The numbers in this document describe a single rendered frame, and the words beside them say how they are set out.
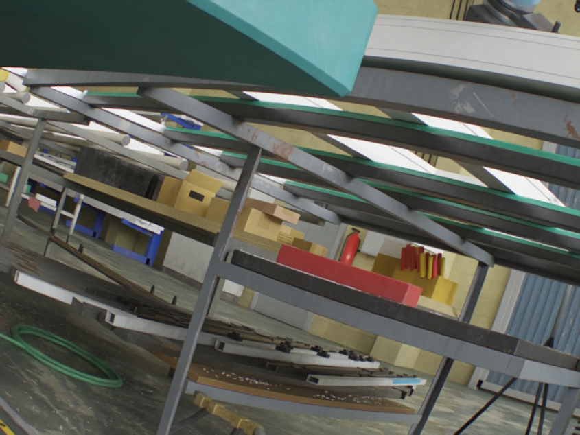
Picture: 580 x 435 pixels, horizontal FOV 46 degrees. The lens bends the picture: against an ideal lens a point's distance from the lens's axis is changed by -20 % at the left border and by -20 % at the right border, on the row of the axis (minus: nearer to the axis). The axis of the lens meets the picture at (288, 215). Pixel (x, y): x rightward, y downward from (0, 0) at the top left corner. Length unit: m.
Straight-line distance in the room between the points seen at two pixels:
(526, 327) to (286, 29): 7.74
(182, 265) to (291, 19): 10.78
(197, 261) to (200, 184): 7.92
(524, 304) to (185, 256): 5.16
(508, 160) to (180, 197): 1.94
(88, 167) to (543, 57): 2.47
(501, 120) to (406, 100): 0.15
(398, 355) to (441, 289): 6.18
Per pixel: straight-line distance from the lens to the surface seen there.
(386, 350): 8.61
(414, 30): 0.98
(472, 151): 1.19
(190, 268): 10.94
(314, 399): 1.98
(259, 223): 2.49
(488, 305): 8.44
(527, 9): 1.00
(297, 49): 0.35
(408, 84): 0.96
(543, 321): 7.94
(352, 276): 1.51
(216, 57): 0.39
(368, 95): 1.00
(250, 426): 1.56
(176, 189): 2.94
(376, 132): 1.32
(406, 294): 1.45
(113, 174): 3.11
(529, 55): 0.86
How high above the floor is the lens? 0.57
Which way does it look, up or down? 4 degrees up
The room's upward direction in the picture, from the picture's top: 20 degrees clockwise
